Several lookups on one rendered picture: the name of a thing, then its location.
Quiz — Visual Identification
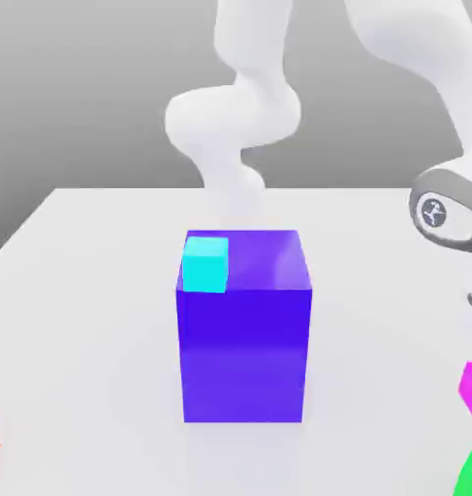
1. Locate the large blue box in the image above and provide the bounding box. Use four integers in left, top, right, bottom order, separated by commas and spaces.
175, 229, 313, 424

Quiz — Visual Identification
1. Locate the small cyan cube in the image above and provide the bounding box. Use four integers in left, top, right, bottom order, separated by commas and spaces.
181, 235, 230, 295

